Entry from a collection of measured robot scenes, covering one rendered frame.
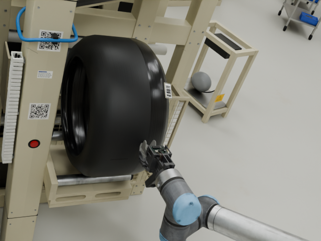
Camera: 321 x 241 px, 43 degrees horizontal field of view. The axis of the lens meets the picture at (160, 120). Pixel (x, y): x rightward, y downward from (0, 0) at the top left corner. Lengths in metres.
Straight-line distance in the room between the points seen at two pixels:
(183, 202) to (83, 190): 0.66
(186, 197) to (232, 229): 0.19
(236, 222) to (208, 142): 2.53
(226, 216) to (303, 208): 2.40
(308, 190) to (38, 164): 2.76
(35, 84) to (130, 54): 0.36
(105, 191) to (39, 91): 0.56
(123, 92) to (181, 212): 0.48
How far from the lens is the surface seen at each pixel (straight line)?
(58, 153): 2.00
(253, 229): 1.30
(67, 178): 1.73
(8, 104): 1.54
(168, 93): 1.54
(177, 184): 1.27
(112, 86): 1.43
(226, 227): 1.34
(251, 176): 3.70
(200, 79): 4.13
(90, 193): 1.79
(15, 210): 1.93
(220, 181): 3.47
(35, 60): 1.43
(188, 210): 1.24
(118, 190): 1.83
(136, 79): 1.48
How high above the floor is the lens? 2.16
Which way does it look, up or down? 34 degrees down
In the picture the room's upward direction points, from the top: 21 degrees clockwise
